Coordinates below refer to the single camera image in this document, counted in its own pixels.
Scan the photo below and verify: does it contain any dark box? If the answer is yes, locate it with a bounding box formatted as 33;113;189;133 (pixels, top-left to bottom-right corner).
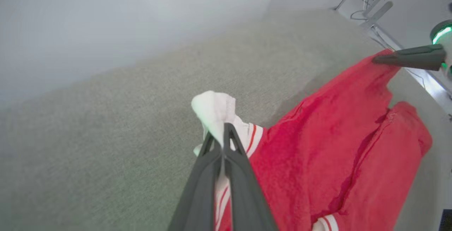
442;209;452;231

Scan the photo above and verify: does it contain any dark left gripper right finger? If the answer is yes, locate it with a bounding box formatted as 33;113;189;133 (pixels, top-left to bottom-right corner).
223;122;280;231

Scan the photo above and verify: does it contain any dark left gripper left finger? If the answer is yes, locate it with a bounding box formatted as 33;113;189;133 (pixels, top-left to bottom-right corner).
167;132;223;231

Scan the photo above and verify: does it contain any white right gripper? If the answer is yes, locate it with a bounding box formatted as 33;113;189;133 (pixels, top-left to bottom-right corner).
372;19;452;80

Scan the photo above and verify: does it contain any white desk frame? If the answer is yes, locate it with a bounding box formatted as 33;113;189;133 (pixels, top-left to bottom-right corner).
335;0;452;117

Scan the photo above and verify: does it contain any red and white jersey garment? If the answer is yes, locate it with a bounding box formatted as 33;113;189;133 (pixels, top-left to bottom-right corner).
191;49;433;231

